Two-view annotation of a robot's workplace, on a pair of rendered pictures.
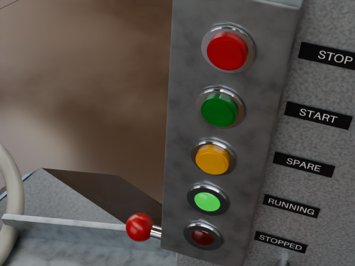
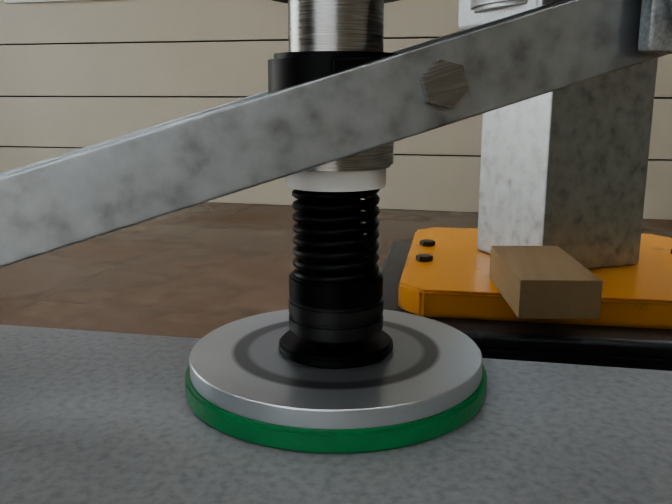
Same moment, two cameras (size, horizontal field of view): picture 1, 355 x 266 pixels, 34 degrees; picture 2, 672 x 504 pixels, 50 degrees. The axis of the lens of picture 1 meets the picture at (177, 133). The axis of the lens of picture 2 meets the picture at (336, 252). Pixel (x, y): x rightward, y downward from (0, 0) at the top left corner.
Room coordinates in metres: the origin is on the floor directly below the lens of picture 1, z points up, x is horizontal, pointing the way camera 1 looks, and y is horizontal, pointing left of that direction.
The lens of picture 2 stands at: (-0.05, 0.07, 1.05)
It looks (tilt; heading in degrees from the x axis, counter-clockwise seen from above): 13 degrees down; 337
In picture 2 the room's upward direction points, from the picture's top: straight up
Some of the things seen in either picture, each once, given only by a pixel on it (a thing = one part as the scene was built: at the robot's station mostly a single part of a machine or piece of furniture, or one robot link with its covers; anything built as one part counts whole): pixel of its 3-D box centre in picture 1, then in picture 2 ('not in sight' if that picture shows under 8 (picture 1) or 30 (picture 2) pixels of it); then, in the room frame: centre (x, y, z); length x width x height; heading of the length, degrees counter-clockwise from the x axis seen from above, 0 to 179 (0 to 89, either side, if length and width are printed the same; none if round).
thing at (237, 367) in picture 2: not in sight; (336, 355); (0.41, -0.13, 0.86); 0.21 x 0.21 x 0.01
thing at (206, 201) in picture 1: (207, 199); not in sight; (0.31, -0.03, 1.34); 0.02 x 0.01 x 0.02; 75
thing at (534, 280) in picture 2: not in sight; (540, 278); (0.71, -0.56, 0.81); 0.20 x 0.10 x 0.05; 155
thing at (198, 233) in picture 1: (203, 236); not in sight; (0.31, -0.03, 1.29); 0.02 x 0.01 x 0.02; 75
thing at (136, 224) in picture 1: (158, 233); not in sight; (0.38, 0.01, 1.19); 0.08 x 0.03 x 0.03; 75
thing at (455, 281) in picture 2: not in sight; (553, 266); (0.90, -0.73, 0.76); 0.49 x 0.49 x 0.05; 57
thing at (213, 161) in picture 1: (213, 159); not in sight; (0.31, -0.03, 1.39); 0.03 x 0.01 x 0.03; 75
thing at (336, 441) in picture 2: not in sight; (336, 360); (0.41, -0.13, 0.86); 0.22 x 0.22 x 0.04
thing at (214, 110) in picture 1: (219, 110); not in sight; (0.31, -0.03, 1.44); 0.03 x 0.01 x 0.03; 75
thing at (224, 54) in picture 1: (227, 50); not in sight; (0.31, -0.03, 1.49); 0.03 x 0.01 x 0.03; 75
